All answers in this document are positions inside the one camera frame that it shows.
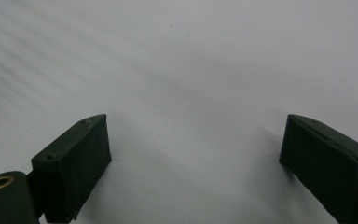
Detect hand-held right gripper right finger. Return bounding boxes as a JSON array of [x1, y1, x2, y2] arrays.
[[279, 113, 358, 224]]

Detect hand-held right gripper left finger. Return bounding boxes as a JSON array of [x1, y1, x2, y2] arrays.
[[31, 113, 113, 224]]

